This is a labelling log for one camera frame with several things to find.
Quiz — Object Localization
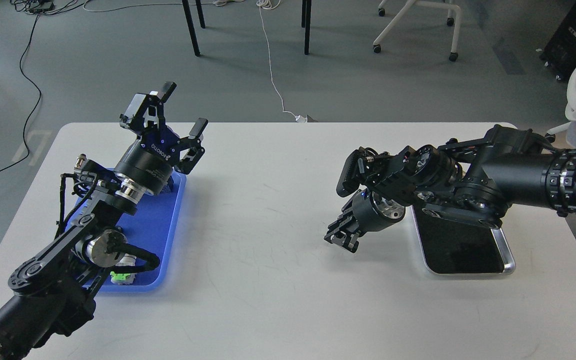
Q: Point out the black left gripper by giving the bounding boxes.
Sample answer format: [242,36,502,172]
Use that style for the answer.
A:
[114,81,209,195]

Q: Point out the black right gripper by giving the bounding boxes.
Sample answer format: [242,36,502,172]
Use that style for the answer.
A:
[324,190,406,253]

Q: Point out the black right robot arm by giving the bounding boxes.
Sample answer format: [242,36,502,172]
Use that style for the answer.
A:
[324,124,576,253]

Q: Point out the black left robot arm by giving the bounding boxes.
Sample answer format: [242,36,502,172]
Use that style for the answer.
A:
[0,81,208,360]

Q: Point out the blue plastic tray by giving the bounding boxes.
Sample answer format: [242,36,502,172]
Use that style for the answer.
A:
[66,168,188,294]

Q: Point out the silver metal tray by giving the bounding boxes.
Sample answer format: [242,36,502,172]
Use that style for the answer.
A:
[410,205,516,276]

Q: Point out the black table legs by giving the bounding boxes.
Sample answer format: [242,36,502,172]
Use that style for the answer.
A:
[181,0,313,57]

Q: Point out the white chair base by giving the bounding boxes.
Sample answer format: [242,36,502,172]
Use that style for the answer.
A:
[372,0,463,62]

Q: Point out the black cabinet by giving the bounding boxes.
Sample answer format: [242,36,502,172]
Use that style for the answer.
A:
[539,2,576,82]

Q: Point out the green and grey switch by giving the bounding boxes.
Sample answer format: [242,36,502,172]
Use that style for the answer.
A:
[109,254,138,286]

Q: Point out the white floor cable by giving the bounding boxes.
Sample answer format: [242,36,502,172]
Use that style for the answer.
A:
[256,0,308,124]

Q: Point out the black floor cable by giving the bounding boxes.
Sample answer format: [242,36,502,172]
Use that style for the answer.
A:
[0,0,84,249]

